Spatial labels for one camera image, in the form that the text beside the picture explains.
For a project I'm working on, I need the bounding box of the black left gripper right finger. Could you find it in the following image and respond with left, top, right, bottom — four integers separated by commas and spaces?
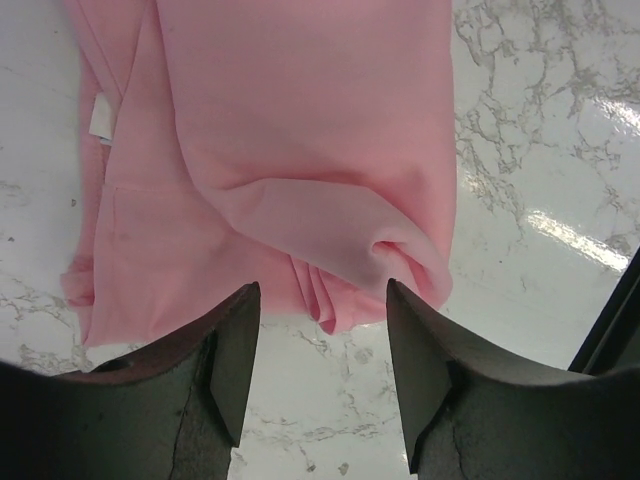
386, 281, 639, 479

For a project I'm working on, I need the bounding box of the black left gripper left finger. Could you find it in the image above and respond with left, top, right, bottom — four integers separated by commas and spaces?
1, 283, 261, 479

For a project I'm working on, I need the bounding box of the pink t shirt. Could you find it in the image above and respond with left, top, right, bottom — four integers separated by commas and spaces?
61, 1, 457, 346

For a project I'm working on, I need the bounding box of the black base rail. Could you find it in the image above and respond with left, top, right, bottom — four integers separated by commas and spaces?
569, 253, 639, 375

